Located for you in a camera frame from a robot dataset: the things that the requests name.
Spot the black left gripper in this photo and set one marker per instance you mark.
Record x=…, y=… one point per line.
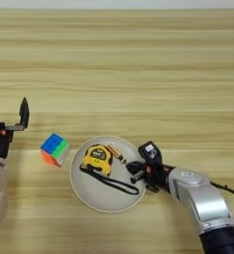
x=0, y=143

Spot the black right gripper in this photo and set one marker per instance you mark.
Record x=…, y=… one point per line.
x=158, y=177

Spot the colourful puzzle cube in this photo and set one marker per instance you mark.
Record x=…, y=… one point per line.
x=54, y=145

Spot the yellow black tape measure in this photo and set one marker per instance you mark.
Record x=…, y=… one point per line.
x=95, y=158

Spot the round white plate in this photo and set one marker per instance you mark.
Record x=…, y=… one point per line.
x=99, y=195

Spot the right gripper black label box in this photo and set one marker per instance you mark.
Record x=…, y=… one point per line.
x=150, y=150

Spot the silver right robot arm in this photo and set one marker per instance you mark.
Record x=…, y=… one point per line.
x=201, y=198

